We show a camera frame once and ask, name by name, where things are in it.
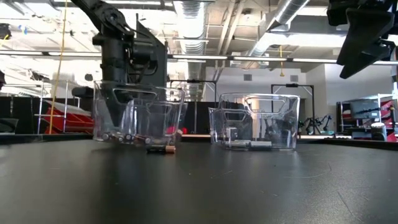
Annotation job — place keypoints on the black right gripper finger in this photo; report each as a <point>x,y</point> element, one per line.
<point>373,57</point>
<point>363,34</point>

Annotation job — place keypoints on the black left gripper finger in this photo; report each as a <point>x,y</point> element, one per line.
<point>111,109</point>
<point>122,107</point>

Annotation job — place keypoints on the clear plastic bin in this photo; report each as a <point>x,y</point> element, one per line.
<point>140,109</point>
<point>280,124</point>

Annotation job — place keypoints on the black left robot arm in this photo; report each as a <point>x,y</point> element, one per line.
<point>113,56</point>

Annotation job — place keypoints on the black background robot arm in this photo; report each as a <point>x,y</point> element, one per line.
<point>317,123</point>

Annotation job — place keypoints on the ceiling light strip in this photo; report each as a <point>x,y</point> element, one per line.
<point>388,63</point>
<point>259,58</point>
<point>199,57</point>
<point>311,60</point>

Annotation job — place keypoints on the red storage crate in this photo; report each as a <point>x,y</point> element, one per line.
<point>71,123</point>

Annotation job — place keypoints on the computer monitor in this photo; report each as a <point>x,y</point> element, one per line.
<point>363,109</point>

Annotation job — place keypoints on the small red box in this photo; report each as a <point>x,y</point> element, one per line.
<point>172,130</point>
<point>184,130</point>

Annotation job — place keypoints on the metal shelf rack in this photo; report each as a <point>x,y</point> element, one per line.
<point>40,105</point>

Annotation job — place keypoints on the grey cylindrical speaker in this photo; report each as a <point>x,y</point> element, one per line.
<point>378,132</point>

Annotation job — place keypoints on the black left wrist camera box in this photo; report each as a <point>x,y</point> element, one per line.
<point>143,56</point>

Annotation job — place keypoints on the black gantry frame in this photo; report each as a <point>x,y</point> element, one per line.
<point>292,85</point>
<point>192,81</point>

